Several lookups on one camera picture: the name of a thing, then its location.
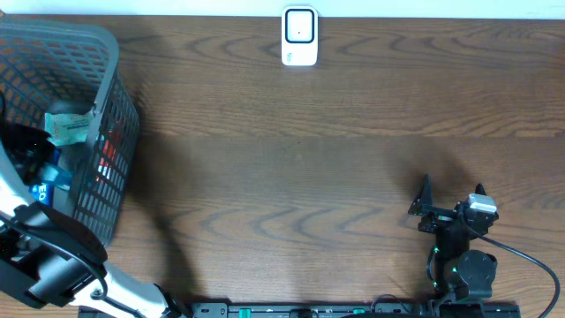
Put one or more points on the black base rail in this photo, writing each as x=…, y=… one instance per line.
x=381, y=309

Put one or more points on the blue Oreo cookie pack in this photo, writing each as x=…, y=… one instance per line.
x=44, y=193

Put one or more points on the grey plastic basket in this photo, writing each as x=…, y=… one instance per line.
x=60, y=68

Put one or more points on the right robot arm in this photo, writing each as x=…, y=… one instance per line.
x=462, y=277

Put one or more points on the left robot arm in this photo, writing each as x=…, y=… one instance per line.
x=48, y=257

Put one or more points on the white wet wipes pack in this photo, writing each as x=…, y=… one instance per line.
x=67, y=129

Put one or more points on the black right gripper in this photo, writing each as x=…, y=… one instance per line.
x=424, y=204

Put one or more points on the white barcode scanner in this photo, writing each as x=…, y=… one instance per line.
x=300, y=36

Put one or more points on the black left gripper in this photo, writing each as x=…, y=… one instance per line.
x=21, y=160

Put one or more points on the teal mouthwash bottle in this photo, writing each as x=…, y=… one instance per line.
x=52, y=174

